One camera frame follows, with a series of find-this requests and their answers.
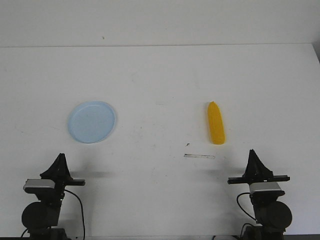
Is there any black camera cable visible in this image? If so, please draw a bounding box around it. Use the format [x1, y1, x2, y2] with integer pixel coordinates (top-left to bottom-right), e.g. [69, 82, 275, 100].
[236, 191, 258, 225]
[63, 189, 86, 239]

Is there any light blue round plate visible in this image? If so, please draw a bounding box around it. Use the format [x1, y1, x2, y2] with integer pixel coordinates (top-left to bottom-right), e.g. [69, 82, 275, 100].
[67, 101, 117, 144]

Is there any clear tape strip horizontal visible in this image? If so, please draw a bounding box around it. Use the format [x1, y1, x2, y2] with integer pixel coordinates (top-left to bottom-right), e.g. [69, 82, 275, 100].
[183, 153, 216, 160]

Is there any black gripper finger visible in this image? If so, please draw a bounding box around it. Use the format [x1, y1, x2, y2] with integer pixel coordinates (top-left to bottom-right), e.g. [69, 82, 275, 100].
[40, 153, 63, 179]
[252, 150, 273, 177]
[61, 153, 73, 180]
[242, 149, 256, 178]

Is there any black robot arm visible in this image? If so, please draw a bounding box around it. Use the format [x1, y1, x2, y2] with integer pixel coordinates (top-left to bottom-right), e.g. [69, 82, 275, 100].
[21, 153, 86, 240]
[227, 149, 293, 240]

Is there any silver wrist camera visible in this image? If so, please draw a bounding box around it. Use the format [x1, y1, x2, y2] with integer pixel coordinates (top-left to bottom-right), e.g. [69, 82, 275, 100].
[249, 181, 285, 196]
[23, 179, 56, 194]

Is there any yellow corn cob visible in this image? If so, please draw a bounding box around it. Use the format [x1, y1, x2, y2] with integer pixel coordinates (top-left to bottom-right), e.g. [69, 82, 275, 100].
[207, 101, 226, 145]

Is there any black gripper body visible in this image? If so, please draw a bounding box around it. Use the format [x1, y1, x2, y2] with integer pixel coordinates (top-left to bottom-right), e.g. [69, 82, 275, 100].
[54, 179, 86, 193]
[227, 175, 291, 185]

